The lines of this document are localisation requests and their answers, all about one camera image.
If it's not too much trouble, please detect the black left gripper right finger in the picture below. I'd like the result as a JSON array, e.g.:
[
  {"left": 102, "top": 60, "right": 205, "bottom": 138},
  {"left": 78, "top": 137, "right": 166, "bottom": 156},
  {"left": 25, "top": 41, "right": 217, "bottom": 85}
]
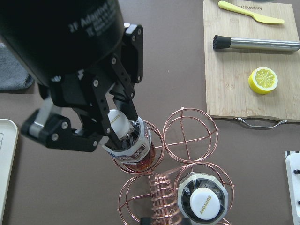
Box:
[{"left": 182, "top": 217, "right": 190, "bottom": 225}]

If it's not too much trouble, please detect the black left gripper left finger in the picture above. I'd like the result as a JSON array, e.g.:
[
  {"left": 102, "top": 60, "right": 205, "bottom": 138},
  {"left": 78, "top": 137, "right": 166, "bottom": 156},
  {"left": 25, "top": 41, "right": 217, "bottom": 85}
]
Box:
[{"left": 140, "top": 217, "right": 152, "bottom": 225}]

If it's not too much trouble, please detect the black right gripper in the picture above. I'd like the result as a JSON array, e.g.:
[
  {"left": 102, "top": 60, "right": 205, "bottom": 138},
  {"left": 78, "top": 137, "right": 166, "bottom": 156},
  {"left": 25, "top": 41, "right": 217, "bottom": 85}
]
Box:
[{"left": 0, "top": 0, "right": 143, "bottom": 152}]

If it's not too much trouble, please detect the tea bottle white cap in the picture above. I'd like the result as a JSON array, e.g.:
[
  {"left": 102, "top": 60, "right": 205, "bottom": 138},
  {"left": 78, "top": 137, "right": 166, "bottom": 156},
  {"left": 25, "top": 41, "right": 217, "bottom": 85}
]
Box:
[
  {"left": 101, "top": 109, "right": 157, "bottom": 173},
  {"left": 177, "top": 172, "right": 228, "bottom": 225}
]

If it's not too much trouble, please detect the copper wire bottle basket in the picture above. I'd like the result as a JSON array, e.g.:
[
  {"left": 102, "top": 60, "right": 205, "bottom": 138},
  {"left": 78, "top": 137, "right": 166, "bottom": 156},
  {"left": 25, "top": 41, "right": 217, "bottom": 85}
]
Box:
[{"left": 115, "top": 108, "right": 234, "bottom": 225}]

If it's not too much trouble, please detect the cream rectangular tray plate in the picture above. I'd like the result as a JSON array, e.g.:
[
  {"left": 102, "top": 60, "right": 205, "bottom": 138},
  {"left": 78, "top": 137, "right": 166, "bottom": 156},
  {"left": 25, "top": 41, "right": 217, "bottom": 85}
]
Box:
[{"left": 0, "top": 119, "right": 19, "bottom": 224}]

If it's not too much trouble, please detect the grey folded cloth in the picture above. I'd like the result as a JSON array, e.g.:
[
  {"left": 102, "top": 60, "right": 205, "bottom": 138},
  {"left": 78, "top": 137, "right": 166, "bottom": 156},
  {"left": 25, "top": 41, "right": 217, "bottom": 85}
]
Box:
[{"left": 0, "top": 43, "right": 34, "bottom": 91}]

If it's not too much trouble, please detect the bamboo cutting board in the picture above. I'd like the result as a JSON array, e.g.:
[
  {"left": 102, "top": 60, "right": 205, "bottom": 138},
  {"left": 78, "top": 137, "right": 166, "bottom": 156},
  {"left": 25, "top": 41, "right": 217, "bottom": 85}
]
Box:
[{"left": 203, "top": 0, "right": 300, "bottom": 122}]

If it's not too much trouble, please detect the steel muddler black tip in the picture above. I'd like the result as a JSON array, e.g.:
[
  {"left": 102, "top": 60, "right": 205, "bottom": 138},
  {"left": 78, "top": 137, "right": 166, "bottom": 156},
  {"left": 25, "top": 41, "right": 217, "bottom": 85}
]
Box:
[{"left": 206, "top": 35, "right": 300, "bottom": 54}]

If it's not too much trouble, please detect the half lemon slice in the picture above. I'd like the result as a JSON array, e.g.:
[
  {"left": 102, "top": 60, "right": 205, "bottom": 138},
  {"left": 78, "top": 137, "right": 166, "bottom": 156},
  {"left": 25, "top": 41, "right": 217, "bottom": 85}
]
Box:
[{"left": 248, "top": 67, "right": 278, "bottom": 95}]

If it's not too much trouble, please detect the yellow plastic knife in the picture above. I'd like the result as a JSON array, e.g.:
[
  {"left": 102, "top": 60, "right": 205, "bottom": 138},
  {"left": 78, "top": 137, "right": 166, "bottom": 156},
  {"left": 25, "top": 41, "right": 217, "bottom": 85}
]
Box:
[{"left": 218, "top": 0, "right": 285, "bottom": 24}]

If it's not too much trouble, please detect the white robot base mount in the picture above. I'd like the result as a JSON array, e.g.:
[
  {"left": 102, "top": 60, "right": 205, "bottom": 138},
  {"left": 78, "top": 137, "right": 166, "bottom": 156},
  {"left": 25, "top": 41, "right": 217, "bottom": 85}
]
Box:
[{"left": 285, "top": 151, "right": 300, "bottom": 225}]

